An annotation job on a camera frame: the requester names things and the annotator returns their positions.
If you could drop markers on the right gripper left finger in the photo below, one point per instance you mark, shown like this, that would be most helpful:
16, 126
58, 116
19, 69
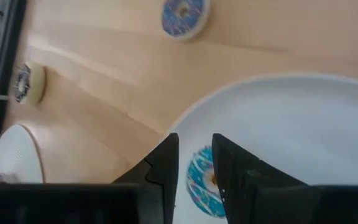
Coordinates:
163, 161

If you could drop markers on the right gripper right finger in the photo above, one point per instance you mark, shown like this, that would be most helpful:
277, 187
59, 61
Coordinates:
238, 174

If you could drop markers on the small teal frosted donut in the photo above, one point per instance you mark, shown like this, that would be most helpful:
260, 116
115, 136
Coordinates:
197, 186

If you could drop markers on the plain glazed donut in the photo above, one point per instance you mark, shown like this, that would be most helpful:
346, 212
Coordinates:
36, 84

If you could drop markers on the small white plate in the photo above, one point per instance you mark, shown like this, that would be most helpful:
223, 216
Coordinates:
291, 124

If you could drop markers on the small navy sprinkled donut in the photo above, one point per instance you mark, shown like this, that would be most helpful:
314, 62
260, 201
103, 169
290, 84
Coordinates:
172, 21

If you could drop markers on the white woven round placemat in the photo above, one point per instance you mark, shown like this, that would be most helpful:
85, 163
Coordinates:
14, 152

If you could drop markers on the black aluminium table frame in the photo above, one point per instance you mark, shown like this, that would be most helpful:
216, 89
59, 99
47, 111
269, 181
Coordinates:
5, 62

